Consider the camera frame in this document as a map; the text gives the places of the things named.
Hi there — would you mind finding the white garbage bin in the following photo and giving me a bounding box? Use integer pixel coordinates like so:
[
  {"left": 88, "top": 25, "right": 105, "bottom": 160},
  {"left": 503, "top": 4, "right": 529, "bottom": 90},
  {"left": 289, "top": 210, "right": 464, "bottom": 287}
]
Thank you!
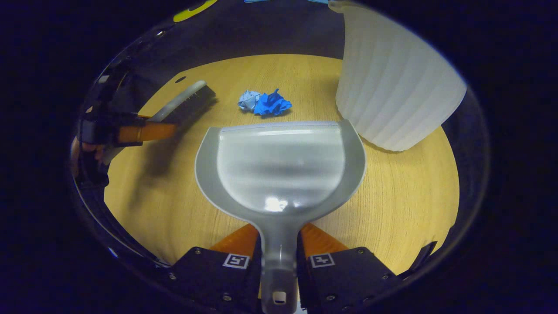
[{"left": 328, "top": 0, "right": 468, "bottom": 152}]

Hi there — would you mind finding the black backdrop cloth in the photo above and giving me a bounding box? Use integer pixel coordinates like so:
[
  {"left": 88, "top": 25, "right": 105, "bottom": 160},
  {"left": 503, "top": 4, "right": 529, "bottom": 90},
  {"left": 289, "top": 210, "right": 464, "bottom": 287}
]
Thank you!
[{"left": 87, "top": 0, "right": 349, "bottom": 109}]

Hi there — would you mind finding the wooden desktop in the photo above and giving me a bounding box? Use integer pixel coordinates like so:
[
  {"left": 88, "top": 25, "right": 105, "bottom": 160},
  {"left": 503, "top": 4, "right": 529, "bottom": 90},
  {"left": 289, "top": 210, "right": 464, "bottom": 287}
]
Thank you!
[{"left": 103, "top": 54, "right": 460, "bottom": 275}]

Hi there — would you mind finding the small white broom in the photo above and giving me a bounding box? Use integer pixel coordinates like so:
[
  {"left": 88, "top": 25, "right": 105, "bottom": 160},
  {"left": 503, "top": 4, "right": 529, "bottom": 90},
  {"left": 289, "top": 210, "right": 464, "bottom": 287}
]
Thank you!
[{"left": 102, "top": 80, "right": 217, "bottom": 166}]

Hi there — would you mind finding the light blue paper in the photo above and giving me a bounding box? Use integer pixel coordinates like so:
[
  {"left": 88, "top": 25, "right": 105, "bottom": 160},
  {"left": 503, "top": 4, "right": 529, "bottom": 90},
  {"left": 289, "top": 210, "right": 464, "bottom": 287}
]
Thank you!
[{"left": 238, "top": 90, "right": 262, "bottom": 111}]

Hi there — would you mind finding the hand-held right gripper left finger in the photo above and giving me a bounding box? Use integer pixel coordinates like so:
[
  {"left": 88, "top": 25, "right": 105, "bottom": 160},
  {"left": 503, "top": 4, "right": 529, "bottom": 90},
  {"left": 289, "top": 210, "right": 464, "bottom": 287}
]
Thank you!
[{"left": 168, "top": 223, "right": 263, "bottom": 314}]

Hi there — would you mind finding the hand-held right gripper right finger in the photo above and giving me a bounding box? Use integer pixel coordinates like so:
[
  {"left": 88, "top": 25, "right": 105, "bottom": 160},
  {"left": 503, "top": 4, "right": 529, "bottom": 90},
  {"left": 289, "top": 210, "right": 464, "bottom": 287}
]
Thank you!
[{"left": 297, "top": 222, "right": 404, "bottom": 314}]

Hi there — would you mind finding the grey plastic dustpan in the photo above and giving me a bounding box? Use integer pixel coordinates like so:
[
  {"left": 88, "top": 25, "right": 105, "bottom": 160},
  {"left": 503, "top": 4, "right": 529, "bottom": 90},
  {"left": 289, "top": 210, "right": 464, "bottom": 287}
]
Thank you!
[{"left": 195, "top": 119, "right": 367, "bottom": 314}]

